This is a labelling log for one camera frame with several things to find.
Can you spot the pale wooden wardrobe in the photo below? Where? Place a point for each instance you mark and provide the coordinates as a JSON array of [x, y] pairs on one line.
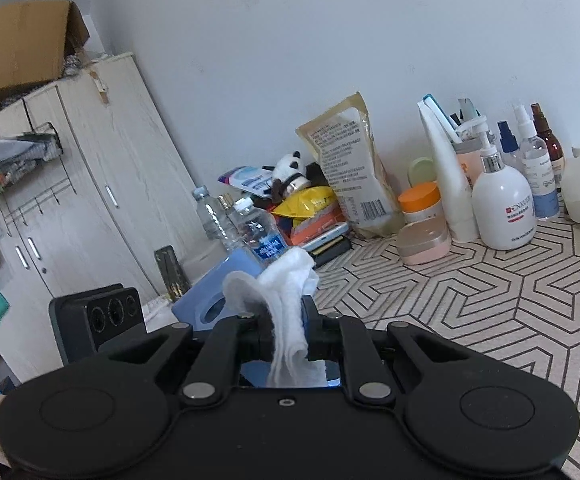
[[120, 160]]

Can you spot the blue spray bottle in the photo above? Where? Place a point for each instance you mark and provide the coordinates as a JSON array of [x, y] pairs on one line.
[[509, 147]]

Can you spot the brown spray bottle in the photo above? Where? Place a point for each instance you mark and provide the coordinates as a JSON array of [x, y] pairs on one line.
[[550, 145]]

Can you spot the orange flat box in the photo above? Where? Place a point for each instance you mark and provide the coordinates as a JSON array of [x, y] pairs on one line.
[[320, 222]]

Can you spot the black flat box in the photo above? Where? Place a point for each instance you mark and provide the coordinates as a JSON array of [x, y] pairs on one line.
[[335, 252]]

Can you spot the white cleaning cloth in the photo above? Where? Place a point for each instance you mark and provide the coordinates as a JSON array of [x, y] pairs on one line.
[[285, 300]]

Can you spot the clear spray bottle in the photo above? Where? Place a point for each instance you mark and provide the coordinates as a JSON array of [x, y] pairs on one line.
[[537, 170]]

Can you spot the green round lid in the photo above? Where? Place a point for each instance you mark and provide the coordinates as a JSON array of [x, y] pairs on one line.
[[422, 172]]

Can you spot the peach pump bottle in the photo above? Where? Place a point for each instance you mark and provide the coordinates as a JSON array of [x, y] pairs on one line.
[[465, 160]]

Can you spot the blue white wipes packet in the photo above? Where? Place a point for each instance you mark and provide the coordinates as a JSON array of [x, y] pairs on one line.
[[245, 179]]

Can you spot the yellow snack packet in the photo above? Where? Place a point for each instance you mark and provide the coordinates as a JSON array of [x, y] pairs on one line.
[[305, 202]]

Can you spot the orange lid jar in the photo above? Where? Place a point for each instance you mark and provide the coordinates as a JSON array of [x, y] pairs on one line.
[[420, 202]]

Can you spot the white plastic bag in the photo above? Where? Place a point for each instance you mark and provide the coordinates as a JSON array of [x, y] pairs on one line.
[[160, 312]]

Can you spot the beige refill pouch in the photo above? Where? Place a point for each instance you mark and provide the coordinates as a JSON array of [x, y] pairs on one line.
[[347, 160]]

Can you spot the white translucent jar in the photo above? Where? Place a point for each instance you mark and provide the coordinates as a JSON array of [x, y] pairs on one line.
[[202, 262]]

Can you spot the pink compact case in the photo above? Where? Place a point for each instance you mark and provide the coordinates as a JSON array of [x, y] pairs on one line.
[[422, 242]]

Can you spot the dark rectangular frame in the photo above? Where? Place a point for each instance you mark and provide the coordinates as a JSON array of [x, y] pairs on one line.
[[171, 272]]

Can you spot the panda plush toy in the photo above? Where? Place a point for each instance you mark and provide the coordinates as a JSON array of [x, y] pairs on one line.
[[287, 170]]

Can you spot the white squeeze tube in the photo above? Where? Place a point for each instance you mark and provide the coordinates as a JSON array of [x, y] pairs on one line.
[[450, 185]]

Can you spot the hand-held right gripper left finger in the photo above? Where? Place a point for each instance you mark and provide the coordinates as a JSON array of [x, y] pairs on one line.
[[257, 337]]

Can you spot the geometric patterned tablecloth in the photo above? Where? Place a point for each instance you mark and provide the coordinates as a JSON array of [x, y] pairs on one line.
[[470, 300]]

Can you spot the brown cardboard box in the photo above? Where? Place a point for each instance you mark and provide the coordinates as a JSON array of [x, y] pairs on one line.
[[15, 45]]

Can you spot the blue label water bottle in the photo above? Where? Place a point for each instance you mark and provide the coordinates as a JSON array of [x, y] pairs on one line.
[[262, 240]]

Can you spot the dark brown pouch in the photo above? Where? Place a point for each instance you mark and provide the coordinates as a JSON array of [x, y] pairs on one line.
[[316, 175]]

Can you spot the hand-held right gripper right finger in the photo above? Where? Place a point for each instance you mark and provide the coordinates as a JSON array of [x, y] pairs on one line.
[[320, 335]]

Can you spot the blue plastic container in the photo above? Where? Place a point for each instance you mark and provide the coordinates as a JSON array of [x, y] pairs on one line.
[[195, 305]]

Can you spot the silver flat case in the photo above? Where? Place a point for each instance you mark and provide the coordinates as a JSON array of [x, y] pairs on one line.
[[327, 237]]

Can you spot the white pump lotion bottle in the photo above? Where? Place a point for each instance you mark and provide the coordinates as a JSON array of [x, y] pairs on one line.
[[502, 210]]

